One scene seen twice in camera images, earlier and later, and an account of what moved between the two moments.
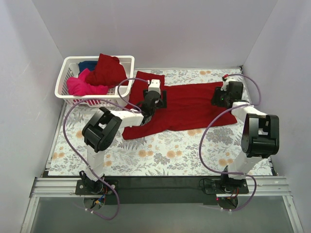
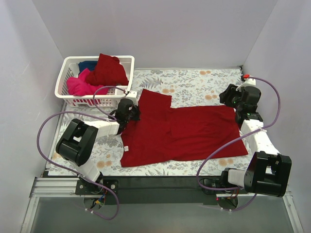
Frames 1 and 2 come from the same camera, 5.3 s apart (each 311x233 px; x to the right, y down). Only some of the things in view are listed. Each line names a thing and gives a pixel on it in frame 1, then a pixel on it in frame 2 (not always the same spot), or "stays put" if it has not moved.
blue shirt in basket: (90, 65) stays put
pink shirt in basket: (79, 86) stays put
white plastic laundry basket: (117, 96) stays put
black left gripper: (160, 102) to (133, 114)
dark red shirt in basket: (110, 72) stays put
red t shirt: (174, 107) to (164, 134)
